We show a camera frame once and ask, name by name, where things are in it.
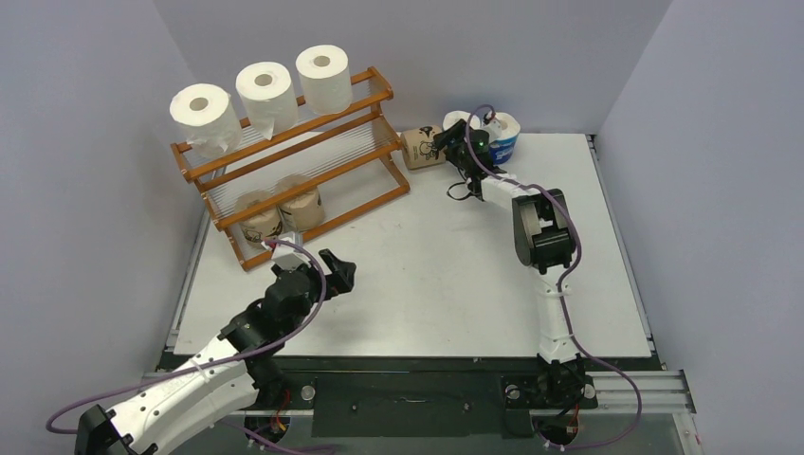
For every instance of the blue wrapped toilet roll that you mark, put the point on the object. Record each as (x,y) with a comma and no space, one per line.
(502,147)
(453,117)

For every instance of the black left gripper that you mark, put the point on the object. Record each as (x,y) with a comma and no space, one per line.
(340,279)

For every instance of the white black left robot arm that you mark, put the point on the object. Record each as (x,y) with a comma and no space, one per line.
(232,372)

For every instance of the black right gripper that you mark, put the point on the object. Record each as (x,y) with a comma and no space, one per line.
(452,141)

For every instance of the brown roll plain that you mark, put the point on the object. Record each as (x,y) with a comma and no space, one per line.
(303,211)

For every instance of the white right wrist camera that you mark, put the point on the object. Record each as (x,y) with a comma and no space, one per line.
(492,125)

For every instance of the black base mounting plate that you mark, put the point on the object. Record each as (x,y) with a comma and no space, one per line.
(363,396)

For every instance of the blue wrapped toilet roll right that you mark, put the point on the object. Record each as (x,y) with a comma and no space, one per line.
(502,147)

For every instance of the brown wrapped roll with cartoon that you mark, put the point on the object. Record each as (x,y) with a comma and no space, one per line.
(419,150)

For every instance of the brown roll black print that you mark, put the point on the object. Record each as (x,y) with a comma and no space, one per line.
(267,224)

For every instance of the white toilet paper roll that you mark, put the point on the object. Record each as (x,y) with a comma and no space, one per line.
(325,79)
(205,115)
(267,92)

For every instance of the blue wrapped toilet roll left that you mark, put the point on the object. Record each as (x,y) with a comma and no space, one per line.
(453,117)

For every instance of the orange wooden tiered shelf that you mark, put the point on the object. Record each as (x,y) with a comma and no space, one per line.
(346,157)

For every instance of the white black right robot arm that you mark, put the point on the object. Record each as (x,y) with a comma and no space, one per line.
(545,242)

